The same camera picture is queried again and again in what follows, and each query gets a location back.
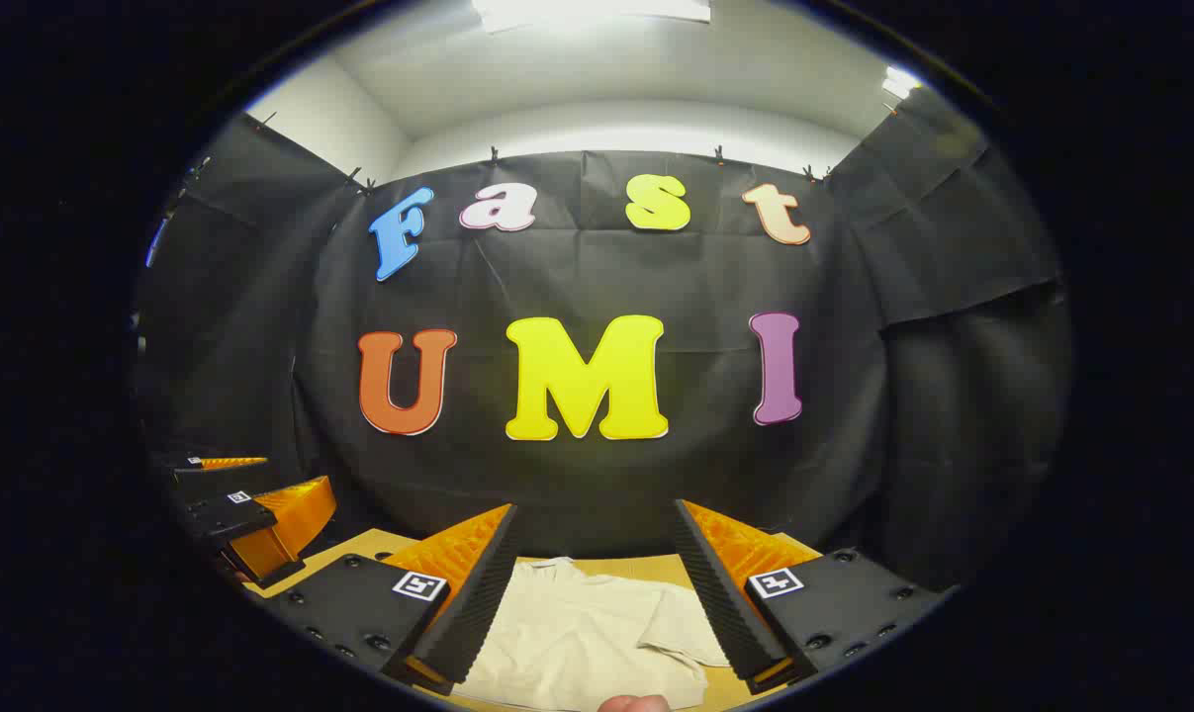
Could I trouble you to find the black backdrop cloth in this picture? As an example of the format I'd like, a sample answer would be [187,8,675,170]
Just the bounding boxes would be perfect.
[132,84,1077,594]

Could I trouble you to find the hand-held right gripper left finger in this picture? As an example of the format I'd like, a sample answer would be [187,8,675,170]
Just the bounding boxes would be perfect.
[265,502,520,696]

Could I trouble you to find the cream sweatshirt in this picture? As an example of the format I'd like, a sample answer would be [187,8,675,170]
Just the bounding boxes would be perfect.
[453,557,731,712]

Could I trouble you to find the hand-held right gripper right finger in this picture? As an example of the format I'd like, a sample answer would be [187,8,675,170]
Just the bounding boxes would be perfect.
[673,497,954,695]

